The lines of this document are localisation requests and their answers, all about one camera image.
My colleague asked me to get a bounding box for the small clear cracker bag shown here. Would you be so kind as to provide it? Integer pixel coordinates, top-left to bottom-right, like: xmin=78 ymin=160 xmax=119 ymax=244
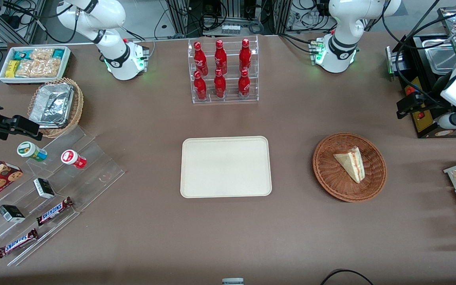
xmin=30 ymin=48 xmax=55 ymax=61

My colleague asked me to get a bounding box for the small black white carton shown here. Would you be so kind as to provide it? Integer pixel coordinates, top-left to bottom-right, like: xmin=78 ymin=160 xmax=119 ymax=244
xmin=0 ymin=204 xmax=26 ymax=223
xmin=33 ymin=178 xmax=55 ymax=200

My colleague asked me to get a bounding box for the triangle sandwich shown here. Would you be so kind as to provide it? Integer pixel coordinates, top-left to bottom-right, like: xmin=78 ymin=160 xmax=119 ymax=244
xmin=333 ymin=146 xmax=366 ymax=184

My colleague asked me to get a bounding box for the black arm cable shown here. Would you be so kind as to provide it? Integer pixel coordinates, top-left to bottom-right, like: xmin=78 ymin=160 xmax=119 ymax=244
xmin=382 ymin=0 xmax=456 ymax=104
xmin=2 ymin=0 xmax=79 ymax=44

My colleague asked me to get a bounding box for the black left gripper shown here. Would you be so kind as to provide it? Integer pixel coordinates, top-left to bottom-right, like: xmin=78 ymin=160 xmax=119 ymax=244
xmin=396 ymin=72 xmax=456 ymax=120

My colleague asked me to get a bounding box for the red cola bottle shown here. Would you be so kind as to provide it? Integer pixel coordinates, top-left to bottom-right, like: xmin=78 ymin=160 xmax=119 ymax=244
xmin=239 ymin=38 xmax=252 ymax=72
xmin=213 ymin=68 xmax=227 ymax=99
xmin=214 ymin=40 xmax=228 ymax=74
xmin=193 ymin=70 xmax=208 ymax=101
xmin=193 ymin=41 xmax=208 ymax=76
xmin=237 ymin=69 xmax=251 ymax=98

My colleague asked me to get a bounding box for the aluminium foil container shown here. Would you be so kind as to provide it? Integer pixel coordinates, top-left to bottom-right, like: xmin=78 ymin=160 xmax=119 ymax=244
xmin=29 ymin=83 xmax=74 ymax=128

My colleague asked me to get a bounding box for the brown round wicker basket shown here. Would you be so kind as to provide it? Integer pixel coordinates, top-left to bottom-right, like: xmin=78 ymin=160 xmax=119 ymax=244
xmin=312 ymin=132 xmax=388 ymax=203

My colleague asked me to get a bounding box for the clear acrylic bottle rack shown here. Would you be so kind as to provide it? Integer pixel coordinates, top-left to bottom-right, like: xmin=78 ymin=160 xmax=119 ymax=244
xmin=187 ymin=35 xmax=260 ymax=105

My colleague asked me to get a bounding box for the cream rectangular tray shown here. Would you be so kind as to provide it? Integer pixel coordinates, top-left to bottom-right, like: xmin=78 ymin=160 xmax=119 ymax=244
xmin=180 ymin=136 xmax=273 ymax=198

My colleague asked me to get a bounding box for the white snack bin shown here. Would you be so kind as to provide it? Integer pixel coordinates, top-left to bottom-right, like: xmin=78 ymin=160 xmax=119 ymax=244
xmin=0 ymin=46 xmax=72 ymax=85

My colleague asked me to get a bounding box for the green lid snack cup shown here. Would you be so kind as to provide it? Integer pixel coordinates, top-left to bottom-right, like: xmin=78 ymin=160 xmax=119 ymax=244
xmin=17 ymin=141 xmax=48 ymax=162

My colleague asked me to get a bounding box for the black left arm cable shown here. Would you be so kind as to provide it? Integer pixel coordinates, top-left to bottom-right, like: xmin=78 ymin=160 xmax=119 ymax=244
xmin=382 ymin=0 xmax=456 ymax=104

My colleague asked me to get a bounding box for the red lid snack cup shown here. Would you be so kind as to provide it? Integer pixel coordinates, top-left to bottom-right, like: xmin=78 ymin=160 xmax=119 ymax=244
xmin=61 ymin=149 xmax=87 ymax=169

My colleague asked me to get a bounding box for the snickers chocolate bar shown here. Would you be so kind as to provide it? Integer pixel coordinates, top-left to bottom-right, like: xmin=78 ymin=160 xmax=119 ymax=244
xmin=0 ymin=228 xmax=39 ymax=259
xmin=36 ymin=196 xmax=74 ymax=226

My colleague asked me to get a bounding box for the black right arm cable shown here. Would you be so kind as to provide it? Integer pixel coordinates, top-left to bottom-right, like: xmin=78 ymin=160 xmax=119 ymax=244
xmin=2 ymin=0 xmax=79 ymax=44

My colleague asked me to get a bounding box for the black looped cable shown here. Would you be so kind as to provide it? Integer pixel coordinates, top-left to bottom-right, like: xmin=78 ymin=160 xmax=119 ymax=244
xmin=320 ymin=269 xmax=376 ymax=285

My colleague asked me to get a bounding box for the clear acrylic stepped stand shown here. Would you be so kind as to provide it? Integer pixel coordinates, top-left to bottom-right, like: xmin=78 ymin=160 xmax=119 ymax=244
xmin=0 ymin=126 xmax=126 ymax=267

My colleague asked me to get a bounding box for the steel pan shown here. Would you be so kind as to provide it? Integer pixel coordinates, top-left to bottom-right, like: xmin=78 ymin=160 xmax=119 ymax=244
xmin=425 ymin=47 xmax=456 ymax=75

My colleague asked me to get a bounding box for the tan oval wicker basket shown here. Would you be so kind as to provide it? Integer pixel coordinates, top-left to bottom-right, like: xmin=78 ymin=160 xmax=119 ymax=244
xmin=27 ymin=77 xmax=84 ymax=139

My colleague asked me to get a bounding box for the black machine yellow control panel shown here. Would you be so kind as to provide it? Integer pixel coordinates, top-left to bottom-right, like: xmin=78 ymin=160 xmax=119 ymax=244
xmin=386 ymin=34 xmax=456 ymax=139

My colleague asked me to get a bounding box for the yellow snack packet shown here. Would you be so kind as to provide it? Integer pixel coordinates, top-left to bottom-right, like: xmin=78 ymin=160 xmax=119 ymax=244
xmin=5 ymin=60 xmax=20 ymax=78

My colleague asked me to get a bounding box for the large clear cracker bag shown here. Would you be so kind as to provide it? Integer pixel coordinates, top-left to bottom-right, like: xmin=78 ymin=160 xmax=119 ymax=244
xmin=15 ymin=58 xmax=62 ymax=78

